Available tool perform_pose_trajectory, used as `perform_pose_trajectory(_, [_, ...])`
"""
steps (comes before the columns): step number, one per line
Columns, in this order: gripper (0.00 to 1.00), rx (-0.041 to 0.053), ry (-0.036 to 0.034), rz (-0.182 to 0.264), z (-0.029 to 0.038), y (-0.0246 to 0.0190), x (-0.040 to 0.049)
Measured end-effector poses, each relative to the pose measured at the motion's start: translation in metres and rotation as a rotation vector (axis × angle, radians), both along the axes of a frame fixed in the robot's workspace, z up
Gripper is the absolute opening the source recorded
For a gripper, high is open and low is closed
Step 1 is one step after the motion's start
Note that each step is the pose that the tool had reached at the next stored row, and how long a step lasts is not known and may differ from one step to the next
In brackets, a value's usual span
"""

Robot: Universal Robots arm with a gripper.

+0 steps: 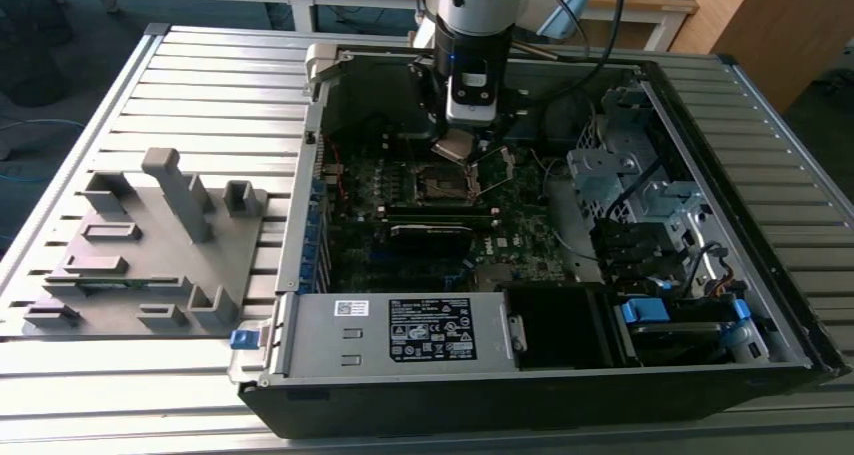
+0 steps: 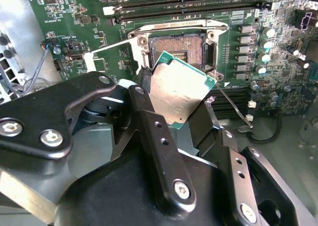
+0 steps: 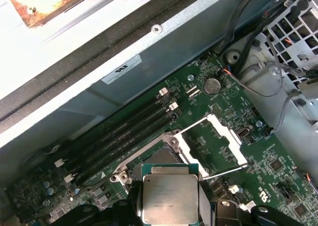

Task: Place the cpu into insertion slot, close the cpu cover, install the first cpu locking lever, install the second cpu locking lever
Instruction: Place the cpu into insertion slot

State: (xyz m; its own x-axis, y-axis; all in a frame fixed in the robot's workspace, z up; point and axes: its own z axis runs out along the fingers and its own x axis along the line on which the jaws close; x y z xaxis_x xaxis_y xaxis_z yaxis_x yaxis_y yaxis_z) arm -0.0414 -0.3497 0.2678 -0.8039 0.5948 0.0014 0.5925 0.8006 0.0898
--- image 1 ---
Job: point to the silver CPU green edge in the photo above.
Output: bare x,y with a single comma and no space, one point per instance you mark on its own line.
453,145

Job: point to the CPU socket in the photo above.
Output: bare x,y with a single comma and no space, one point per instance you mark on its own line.
443,185

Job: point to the black RAM slot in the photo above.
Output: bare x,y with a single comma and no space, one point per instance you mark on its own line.
440,221

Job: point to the grey case release latch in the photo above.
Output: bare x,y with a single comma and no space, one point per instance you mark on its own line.
319,60

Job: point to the metal drive cage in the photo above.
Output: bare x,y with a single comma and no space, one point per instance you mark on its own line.
593,170

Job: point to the green motherboard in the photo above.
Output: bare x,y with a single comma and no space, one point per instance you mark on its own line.
520,225

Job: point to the black graphics card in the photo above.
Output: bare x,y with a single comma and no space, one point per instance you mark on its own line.
429,242

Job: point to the black drive connector bundle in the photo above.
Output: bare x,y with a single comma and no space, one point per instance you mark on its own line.
627,245

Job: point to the wooden cabinet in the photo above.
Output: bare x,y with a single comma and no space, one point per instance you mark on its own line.
787,25

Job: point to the wide blue drive clip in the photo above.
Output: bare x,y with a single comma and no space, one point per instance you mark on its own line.
643,310

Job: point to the grey parts rack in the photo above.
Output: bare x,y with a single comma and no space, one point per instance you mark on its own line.
166,255

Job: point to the grey power supply unit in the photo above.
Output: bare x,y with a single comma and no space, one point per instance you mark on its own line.
320,335

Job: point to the silver hard disk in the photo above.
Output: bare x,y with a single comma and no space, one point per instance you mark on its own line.
674,331

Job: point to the narrow blue drive clip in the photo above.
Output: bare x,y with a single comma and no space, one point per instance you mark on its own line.
740,310

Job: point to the blue power supply latch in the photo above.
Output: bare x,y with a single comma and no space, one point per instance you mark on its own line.
241,340

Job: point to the green RAM stick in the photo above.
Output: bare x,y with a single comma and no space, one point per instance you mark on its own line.
109,285

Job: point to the black open PC case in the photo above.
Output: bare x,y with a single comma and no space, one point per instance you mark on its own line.
467,415

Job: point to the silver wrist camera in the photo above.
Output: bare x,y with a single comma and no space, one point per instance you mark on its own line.
473,105

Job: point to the wooden desk white frame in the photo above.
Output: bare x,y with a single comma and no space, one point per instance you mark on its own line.
640,2

